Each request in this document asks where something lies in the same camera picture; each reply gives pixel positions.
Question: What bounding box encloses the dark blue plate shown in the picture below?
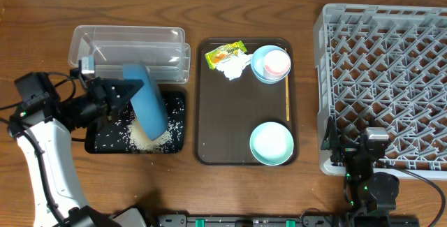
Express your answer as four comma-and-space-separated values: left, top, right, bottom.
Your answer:
123, 64, 168, 140

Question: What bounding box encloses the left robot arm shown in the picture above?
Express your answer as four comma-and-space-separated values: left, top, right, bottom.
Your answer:
6, 72, 147, 226

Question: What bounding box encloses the pink cup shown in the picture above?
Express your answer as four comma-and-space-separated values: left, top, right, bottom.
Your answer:
263, 50, 291, 80

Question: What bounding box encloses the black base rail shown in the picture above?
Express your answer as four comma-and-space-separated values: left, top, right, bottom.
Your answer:
111, 214, 420, 227

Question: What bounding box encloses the light blue bowl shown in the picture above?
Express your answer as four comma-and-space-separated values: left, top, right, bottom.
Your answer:
251, 45, 292, 84

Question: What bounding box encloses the white rice pile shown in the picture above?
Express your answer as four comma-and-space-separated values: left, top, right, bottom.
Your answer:
127, 111, 173, 154

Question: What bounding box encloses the black plastic tray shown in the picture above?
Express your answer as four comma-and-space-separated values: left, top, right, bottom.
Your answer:
85, 91, 186, 154

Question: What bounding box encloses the grey dishwasher rack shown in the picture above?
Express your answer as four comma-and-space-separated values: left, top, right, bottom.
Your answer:
314, 3, 446, 180

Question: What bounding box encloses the clear plastic bin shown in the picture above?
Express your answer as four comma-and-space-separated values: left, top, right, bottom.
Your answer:
68, 25, 191, 84

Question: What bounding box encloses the wooden chopstick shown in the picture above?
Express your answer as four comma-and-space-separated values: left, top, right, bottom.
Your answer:
284, 47, 291, 122

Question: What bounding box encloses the crumpled white napkin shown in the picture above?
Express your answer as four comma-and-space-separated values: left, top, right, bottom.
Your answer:
216, 54, 252, 80

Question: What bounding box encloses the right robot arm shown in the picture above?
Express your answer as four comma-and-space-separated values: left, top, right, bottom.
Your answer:
321, 118, 400, 213

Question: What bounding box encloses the green yellow snack wrapper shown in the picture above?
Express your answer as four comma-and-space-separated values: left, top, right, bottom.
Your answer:
205, 41, 247, 70

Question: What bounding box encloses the mint green bowl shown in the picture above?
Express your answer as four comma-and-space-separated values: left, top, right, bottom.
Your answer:
249, 122, 295, 166

